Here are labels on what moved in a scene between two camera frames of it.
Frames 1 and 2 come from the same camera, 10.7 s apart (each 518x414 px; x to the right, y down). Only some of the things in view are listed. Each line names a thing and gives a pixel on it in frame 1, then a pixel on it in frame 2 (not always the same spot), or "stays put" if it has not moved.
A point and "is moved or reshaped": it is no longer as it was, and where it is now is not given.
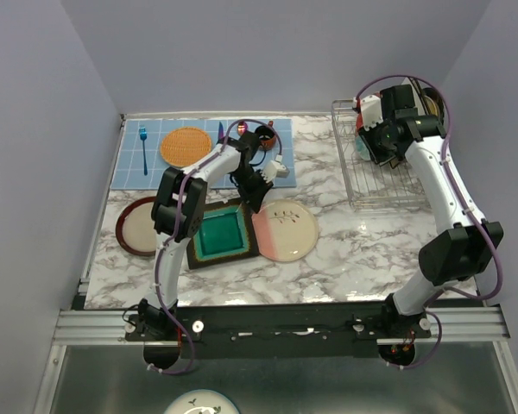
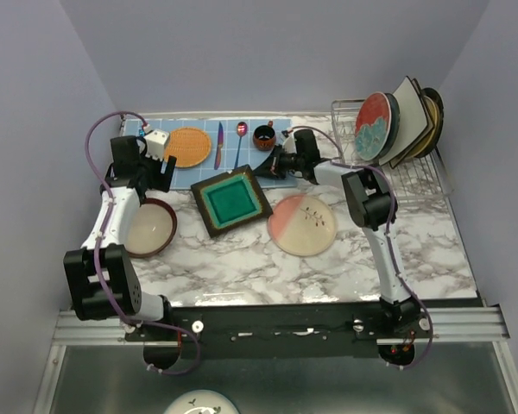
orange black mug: x=267 y=137 stays put
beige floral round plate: x=284 y=230 is moved or reshaped
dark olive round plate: x=433 y=92 stays put
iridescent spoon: x=242 y=127 stays put
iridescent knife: x=221 y=134 stays put
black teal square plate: x=228 y=232 is moved or reshaped
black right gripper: x=378 y=156 -> x=269 y=168
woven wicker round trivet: x=180 y=147 stays put
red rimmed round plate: x=135 y=230 stays put
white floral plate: x=201 y=401 stays put
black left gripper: x=254 y=197 -> x=162 y=181
